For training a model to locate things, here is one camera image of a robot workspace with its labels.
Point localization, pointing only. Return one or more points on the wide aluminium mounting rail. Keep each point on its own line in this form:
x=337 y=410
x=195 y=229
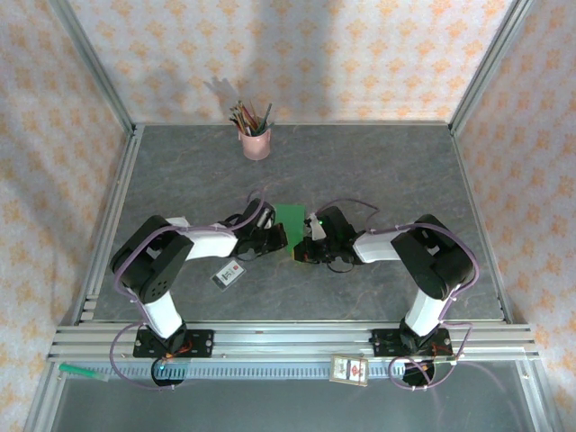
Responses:
x=292 y=342

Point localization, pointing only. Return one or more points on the ID badge card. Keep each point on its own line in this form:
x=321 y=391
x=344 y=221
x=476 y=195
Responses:
x=228 y=275

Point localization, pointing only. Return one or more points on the dark green coloured pencil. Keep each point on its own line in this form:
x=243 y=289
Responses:
x=267 y=113

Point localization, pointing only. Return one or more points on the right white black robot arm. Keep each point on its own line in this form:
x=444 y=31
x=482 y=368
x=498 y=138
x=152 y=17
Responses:
x=373 y=245

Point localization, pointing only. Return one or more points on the aluminium frame post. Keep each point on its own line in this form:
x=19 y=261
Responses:
x=90 y=63
x=490 y=63

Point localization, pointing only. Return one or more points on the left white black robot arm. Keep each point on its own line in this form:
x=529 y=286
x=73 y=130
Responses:
x=207 y=245

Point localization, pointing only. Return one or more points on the playing card box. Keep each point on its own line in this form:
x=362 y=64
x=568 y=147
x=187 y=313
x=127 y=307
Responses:
x=348 y=370

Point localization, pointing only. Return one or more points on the brown coloured pencil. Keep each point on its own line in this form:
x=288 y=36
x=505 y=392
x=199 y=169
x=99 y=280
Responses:
x=253 y=110

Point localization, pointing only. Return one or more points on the white round object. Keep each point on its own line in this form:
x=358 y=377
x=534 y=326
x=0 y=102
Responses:
x=180 y=220

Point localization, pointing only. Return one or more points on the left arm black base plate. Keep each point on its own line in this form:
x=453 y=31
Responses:
x=202 y=344

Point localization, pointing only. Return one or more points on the aluminium side rail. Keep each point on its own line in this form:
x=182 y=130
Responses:
x=481 y=225
x=112 y=216

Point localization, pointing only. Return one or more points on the green paper sheet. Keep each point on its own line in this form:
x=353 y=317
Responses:
x=290 y=220

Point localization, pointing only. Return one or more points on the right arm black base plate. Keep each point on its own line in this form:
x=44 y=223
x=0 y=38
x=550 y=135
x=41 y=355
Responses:
x=382 y=344

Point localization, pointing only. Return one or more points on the pink pencil cup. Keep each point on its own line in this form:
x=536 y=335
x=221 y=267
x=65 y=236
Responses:
x=256 y=146

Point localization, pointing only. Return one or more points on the green marker pen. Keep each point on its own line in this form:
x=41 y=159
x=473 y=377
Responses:
x=76 y=370

